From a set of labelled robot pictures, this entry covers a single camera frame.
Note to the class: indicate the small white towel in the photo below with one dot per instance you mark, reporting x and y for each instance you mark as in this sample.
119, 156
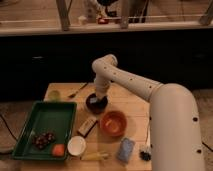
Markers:
93, 100

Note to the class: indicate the dark purple bowl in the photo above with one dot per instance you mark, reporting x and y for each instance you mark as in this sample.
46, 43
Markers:
97, 107

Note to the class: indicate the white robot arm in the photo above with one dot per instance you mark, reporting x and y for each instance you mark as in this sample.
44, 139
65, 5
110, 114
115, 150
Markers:
175, 135

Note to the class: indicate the orange bowl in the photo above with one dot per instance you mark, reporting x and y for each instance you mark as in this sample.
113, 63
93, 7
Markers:
113, 123

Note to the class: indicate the green cup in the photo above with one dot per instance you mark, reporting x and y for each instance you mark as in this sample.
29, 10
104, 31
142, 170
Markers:
54, 95

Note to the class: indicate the green plastic tray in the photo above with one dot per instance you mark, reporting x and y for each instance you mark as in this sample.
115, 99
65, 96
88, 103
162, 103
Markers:
46, 117

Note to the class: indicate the blue sponge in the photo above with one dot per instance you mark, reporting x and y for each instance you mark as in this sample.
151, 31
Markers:
125, 150

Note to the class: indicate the red object on shelf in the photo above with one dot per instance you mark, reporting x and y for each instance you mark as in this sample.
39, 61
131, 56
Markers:
102, 21

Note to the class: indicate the yellow banana toy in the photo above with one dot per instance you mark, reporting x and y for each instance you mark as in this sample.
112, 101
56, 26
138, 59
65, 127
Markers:
95, 156

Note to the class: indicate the white dish brush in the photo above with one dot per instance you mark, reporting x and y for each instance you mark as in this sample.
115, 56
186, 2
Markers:
145, 149

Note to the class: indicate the orange fruit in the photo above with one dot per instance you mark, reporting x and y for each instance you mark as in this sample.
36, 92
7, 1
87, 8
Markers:
58, 150

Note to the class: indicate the dark grape bunch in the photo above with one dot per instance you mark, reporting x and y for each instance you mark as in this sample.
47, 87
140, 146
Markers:
42, 140

